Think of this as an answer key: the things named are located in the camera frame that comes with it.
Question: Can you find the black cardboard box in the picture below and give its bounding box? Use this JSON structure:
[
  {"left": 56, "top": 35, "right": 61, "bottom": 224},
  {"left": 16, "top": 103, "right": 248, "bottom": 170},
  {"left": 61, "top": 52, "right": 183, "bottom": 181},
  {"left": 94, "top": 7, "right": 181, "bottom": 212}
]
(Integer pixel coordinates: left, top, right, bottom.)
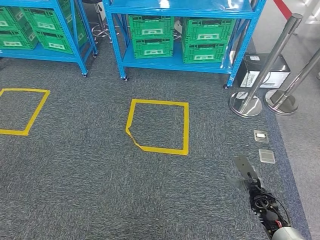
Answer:
[{"left": 235, "top": 52, "right": 291, "bottom": 90}]

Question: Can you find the chrome chair base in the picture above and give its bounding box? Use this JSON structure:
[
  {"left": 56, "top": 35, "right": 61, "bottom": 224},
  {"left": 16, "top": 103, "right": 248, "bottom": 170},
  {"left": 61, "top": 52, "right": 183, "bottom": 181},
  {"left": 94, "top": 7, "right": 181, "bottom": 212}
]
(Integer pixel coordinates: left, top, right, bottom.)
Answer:
[{"left": 90, "top": 3, "right": 120, "bottom": 44}]

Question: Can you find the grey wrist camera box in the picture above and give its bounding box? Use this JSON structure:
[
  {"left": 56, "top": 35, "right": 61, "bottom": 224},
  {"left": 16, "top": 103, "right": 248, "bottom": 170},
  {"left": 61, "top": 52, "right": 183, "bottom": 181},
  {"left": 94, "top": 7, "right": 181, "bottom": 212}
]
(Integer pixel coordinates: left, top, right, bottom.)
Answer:
[{"left": 232, "top": 155, "right": 260, "bottom": 184}]

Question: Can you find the yellow floor tape square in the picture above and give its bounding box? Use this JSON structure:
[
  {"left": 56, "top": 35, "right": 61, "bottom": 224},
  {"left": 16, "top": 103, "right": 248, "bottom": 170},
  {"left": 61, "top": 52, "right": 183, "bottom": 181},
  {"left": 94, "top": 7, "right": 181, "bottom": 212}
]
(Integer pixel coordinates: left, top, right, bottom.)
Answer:
[
  {"left": 0, "top": 87, "right": 51, "bottom": 137},
  {"left": 125, "top": 98, "right": 190, "bottom": 157}
]

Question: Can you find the white table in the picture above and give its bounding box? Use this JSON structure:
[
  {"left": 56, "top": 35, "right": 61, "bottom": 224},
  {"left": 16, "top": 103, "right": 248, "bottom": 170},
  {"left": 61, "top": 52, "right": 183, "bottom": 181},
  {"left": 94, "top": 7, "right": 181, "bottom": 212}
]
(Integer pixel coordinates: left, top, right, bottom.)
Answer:
[{"left": 301, "top": 0, "right": 320, "bottom": 26}]

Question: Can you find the chrome stanchion post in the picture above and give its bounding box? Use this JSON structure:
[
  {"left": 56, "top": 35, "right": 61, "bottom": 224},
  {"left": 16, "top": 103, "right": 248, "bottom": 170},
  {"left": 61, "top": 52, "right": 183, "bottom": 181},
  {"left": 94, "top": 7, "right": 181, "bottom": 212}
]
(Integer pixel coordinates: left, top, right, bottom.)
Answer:
[
  {"left": 264, "top": 47, "right": 320, "bottom": 116},
  {"left": 229, "top": 13, "right": 304, "bottom": 119}
]

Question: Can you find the blue metal shelf rack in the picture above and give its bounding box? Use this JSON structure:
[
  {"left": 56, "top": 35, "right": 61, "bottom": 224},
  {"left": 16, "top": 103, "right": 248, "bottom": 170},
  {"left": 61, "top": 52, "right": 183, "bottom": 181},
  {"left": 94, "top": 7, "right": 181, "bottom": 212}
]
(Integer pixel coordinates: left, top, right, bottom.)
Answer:
[
  {"left": 0, "top": 0, "right": 99, "bottom": 78},
  {"left": 102, "top": 0, "right": 267, "bottom": 90}
]

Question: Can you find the red barrier belt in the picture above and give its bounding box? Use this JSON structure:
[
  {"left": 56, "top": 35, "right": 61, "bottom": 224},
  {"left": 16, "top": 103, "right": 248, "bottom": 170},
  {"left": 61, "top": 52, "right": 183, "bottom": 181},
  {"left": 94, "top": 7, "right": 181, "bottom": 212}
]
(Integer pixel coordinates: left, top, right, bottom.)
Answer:
[{"left": 272, "top": 0, "right": 293, "bottom": 20}]

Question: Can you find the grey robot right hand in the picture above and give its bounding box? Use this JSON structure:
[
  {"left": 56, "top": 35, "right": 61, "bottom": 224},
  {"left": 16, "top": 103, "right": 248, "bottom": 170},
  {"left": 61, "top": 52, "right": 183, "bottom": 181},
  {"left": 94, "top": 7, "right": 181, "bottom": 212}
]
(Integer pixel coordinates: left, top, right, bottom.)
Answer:
[{"left": 225, "top": 174, "right": 251, "bottom": 193}]

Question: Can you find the metal floor outlet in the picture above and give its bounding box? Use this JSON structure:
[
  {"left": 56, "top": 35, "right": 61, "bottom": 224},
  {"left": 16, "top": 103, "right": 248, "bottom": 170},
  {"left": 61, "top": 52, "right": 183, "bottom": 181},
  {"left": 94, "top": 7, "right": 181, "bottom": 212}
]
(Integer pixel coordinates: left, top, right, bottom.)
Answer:
[
  {"left": 253, "top": 129, "right": 269, "bottom": 144},
  {"left": 258, "top": 149, "right": 276, "bottom": 165}
]

